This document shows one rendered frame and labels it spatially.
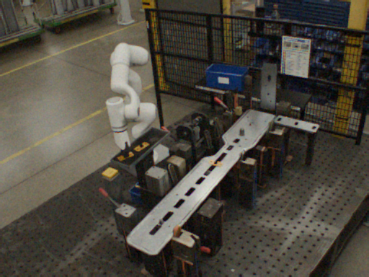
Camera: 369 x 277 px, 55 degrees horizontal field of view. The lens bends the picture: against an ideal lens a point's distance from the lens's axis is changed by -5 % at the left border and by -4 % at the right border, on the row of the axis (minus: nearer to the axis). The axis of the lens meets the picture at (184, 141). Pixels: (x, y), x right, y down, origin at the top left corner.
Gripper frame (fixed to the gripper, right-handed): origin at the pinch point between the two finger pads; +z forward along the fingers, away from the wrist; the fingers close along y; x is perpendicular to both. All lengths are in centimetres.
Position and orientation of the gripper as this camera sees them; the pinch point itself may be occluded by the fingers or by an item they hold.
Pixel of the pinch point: (125, 152)
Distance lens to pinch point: 198.1
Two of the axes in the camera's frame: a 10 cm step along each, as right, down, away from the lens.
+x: 8.4, -3.6, 4.2
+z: 0.8, 8.3, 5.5
